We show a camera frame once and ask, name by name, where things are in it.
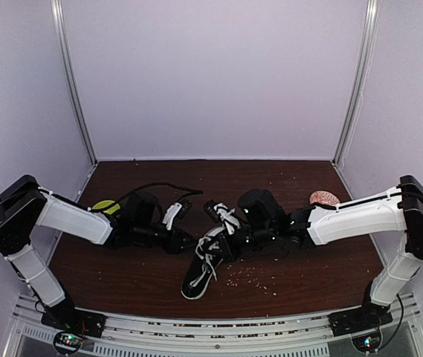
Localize right aluminium frame post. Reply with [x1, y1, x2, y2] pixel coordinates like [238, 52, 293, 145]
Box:
[333, 0, 380, 168]

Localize aluminium frame post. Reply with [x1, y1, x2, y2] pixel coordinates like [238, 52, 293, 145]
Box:
[333, 0, 380, 168]
[51, 0, 98, 166]

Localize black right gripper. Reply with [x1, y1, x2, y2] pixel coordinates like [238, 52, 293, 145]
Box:
[203, 224, 275, 263]

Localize white shoelace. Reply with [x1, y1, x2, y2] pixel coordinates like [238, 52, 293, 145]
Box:
[193, 236, 223, 286]

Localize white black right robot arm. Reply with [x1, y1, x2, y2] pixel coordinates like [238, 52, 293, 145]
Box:
[218, 176, 423, 329]

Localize black white canvas sneaker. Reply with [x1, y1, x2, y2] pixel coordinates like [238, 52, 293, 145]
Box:
[181, 226, 232, 300]

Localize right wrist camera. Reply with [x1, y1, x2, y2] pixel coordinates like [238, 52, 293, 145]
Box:
[203, 200, 242, 235]

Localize left aluminium frame post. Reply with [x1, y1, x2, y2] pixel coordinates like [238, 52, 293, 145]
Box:
[51, 0, 98, 166]

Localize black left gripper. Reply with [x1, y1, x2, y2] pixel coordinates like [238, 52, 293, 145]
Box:
[133, 222, 200, 254]

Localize black braided left cable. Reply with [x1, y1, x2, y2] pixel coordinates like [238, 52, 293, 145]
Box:
[116, 181, 204, 205]

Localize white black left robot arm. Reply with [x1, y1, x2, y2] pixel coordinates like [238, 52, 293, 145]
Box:
[0, 175, 197, 330]

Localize green plastic bowl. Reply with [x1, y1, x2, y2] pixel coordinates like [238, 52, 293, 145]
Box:
[91, 200, 120, 215]

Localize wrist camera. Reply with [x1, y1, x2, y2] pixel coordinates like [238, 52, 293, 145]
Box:
[203, 200, 242, 235]
[162, 199, 192, 231]

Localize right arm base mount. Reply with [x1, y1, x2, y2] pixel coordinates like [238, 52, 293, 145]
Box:
[329, 308, 393, 353]

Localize aluminium front rail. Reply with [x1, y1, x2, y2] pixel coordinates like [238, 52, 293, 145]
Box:
[4, 293, 423, 357]

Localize pink patterned bowl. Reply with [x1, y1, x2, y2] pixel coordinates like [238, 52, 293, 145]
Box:
[309, 190, 340, 206]

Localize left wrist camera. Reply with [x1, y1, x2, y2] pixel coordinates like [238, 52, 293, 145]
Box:
[162, 199, 192, 231]

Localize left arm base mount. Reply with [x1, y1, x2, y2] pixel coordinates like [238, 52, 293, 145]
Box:
[41, 310, 106, 356]

